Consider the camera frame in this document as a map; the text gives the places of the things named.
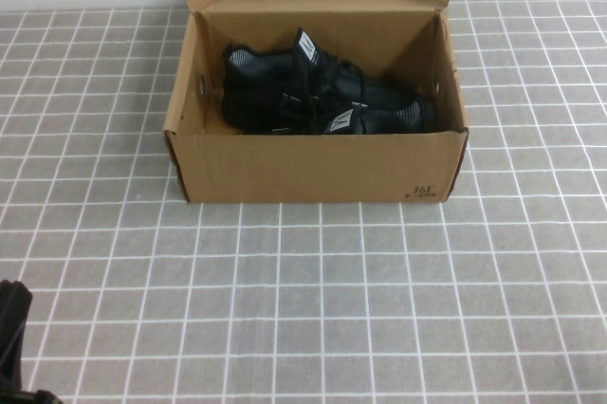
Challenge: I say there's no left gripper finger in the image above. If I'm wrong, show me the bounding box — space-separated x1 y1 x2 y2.
0 279 23 389
7 287 35 391

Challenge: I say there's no black knit sneaker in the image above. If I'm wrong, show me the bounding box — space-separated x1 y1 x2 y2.
221 27 418 109
226 85 436 137

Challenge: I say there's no brown cardboard shoe box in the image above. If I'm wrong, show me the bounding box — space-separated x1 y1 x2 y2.
163 0 470 205

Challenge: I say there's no grey white-grid tablecloth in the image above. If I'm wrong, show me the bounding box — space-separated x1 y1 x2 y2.
0 0 607 404

